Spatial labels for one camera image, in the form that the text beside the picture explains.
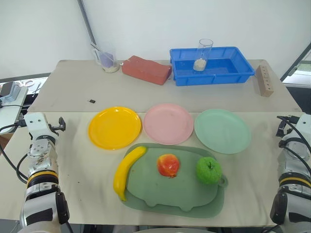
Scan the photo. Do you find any blue plastic bin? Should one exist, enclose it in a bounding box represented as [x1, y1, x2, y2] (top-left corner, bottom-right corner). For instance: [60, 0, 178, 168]
[169, 46, 256, 87]

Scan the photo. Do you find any tall clear glass with grains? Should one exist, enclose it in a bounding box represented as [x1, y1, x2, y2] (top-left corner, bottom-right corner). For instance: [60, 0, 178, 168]
[193, 38, 214, 72]

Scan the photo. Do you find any wooden block with holes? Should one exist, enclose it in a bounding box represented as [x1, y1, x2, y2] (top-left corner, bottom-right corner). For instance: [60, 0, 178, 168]
[255, 65, 275, 98]

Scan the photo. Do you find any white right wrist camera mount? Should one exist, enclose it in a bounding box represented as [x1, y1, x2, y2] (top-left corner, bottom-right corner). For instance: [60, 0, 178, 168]
[297, 113, 311, 138]

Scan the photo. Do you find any pink plastic plate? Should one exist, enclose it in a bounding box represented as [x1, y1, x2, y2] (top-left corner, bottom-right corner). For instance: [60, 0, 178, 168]
[142, 103, 194, 145]

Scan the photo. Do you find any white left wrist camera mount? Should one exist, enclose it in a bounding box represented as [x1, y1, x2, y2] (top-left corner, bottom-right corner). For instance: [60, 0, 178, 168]
[23, 112, 53, 140]

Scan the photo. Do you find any green animal-shaped cutting board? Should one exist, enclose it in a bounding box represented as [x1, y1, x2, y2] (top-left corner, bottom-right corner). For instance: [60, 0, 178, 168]
[125, 146, 229, 210]

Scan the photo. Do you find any red brick-shaped block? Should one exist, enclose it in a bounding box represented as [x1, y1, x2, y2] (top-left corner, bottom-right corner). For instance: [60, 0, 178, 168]
[121, 55, 173, 86]

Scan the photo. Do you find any white side table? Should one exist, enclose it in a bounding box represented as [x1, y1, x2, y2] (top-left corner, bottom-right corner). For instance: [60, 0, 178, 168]
[0, 103, 25, 134]

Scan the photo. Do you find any mint green plastic plate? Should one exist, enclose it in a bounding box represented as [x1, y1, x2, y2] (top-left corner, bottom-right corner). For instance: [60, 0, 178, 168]
[193, 109, 252, 155]

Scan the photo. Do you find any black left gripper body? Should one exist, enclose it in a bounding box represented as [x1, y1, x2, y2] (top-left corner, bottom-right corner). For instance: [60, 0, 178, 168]
[50, 116, 67, 133]

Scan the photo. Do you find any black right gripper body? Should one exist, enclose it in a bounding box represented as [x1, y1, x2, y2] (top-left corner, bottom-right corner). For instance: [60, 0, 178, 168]
[276, 120, 293, 138]

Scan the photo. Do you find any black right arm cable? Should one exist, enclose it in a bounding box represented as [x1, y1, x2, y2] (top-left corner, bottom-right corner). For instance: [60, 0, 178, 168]
[276, 115, 311, 174]

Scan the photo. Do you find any black slanted pole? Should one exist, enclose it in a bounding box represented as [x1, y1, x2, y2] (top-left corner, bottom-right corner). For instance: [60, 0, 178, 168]
[279, 42, 311, 82]

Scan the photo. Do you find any clear measuring cup with grains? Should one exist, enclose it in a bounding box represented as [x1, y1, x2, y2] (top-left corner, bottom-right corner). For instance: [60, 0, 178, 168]
[90, 43, 121, 73]

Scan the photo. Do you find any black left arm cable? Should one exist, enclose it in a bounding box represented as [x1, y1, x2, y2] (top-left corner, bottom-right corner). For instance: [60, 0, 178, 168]
[0, 120, 29, 184]

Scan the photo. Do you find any red apple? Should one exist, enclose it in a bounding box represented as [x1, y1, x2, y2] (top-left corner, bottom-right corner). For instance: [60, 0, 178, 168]
[156, 153, 181, 179]

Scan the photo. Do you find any yellow plastic plate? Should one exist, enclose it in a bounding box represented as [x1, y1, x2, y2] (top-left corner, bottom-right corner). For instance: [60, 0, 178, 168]
[88, 106, 142, 150]

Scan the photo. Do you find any yellow banana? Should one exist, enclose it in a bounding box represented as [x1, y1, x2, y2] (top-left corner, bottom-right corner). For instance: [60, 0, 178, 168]
[113, 146, 148, 202]

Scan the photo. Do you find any dark green silicone mat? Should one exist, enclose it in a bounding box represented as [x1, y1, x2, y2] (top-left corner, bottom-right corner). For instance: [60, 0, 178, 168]
[118, 143, 229, 219]

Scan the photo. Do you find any grey metal pole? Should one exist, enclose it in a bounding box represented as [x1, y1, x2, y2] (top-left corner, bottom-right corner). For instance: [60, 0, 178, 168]
[77, 0, 98, 50]

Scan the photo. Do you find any purple scoop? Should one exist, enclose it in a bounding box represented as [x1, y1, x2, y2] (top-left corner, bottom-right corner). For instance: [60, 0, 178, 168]
[99, 50, 115, 68]

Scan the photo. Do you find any green apple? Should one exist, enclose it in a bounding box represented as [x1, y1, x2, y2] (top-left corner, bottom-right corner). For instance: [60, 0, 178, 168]
[196, 156, 223, 184]

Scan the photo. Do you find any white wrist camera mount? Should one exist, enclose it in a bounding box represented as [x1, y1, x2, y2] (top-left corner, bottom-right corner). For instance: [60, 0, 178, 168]
[297, 113, 311, 138]
[23, 112, 53, 140]

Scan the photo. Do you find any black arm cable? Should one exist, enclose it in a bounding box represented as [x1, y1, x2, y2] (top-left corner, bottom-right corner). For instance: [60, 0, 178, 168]
[276, 115, 311, 174]
[0, 120, 29, 184]

